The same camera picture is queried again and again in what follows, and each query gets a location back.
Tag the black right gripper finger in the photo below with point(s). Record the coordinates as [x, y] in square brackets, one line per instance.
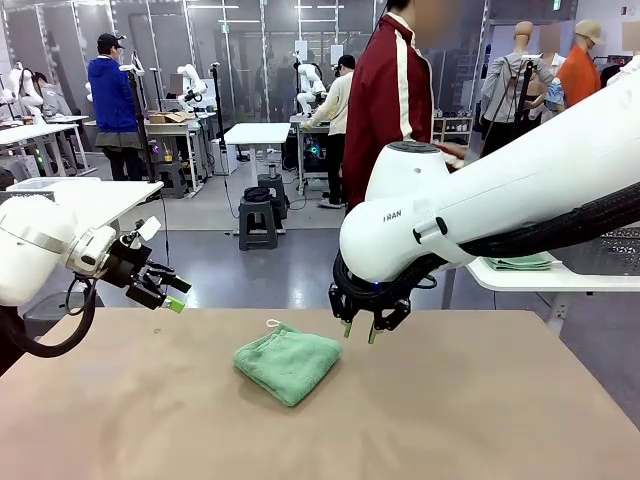
[377, 327]
[347, 322]

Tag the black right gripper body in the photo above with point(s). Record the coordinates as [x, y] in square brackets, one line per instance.
[370, 307]

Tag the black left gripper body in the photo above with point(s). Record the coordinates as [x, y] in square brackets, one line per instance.
[127, 265]

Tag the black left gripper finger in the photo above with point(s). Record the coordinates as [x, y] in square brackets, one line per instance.
[175, 284]
[170, 302]

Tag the green terry towel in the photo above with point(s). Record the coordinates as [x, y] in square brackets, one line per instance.
[290, 360]
[520, 262]

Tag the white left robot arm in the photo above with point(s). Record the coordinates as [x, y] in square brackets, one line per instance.
[30, 250]

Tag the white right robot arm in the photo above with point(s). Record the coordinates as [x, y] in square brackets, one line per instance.
[500, 190]

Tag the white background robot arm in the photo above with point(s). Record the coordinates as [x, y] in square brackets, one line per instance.
[192, 82]
[307, 80]
[22, 82]

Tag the white side table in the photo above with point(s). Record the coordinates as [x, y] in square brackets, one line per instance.
[115, 195]
[525, 280]

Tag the grey plastic step stool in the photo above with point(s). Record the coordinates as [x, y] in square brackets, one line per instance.
[280, 192]
[257, 242]
[172, 172]

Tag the yellow cup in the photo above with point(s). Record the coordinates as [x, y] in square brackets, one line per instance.
[168, 157]

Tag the black bag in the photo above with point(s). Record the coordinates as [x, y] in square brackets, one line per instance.
[257, 194]

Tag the black tripod pole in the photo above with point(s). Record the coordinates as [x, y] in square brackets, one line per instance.
[215, 90]
[141, 125]
[522, 90]

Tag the white background workbench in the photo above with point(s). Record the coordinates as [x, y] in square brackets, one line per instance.
[30, 132]
[170, 129]

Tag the grey thermos bottle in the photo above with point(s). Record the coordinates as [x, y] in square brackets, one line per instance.
[273, 172]

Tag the brown cardboard box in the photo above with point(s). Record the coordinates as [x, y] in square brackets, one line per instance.
[165, 119]

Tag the person in blue hoodie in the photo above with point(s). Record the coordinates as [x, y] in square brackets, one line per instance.
[112, 95]

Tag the white background table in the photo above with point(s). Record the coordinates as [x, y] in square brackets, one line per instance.
[257, 132]

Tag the seated person in grey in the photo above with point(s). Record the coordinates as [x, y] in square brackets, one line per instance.
[52, 97]

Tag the seated person in black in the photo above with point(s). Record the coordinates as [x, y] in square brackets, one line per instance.
[177, 86]

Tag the white storage shelf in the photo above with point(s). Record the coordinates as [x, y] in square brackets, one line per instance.
[457, 130]

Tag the person in red jacket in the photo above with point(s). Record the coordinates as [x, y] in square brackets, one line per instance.
[385, 110]

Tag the person in cream sweater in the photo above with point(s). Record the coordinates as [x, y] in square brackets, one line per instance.
[337, 105]

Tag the white panel on pole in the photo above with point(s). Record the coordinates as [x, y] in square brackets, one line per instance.
[301, 50]
[336, 54]

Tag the mannequin in grey shirt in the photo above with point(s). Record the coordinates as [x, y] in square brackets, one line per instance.
[502, 85]

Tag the person in blue floral top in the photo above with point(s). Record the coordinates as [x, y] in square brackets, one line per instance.
[555, 95]

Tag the mannequin in orange vest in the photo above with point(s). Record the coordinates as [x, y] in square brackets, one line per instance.
[580, 75]

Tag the dark garments on rack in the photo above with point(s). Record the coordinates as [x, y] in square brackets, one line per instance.
[607, 72]

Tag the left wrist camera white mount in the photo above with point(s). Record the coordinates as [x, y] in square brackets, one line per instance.
[150, 229]

